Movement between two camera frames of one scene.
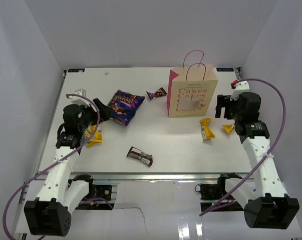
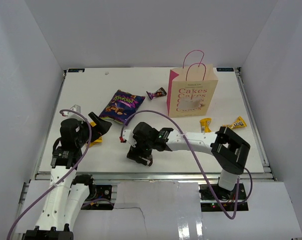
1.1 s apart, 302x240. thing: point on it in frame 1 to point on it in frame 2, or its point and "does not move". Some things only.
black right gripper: x=224 y=101 to x=136 y=149
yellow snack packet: x=207 y=133 does not move
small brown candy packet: x=160 y=92 does not move
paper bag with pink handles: x=191 y=88 does not move
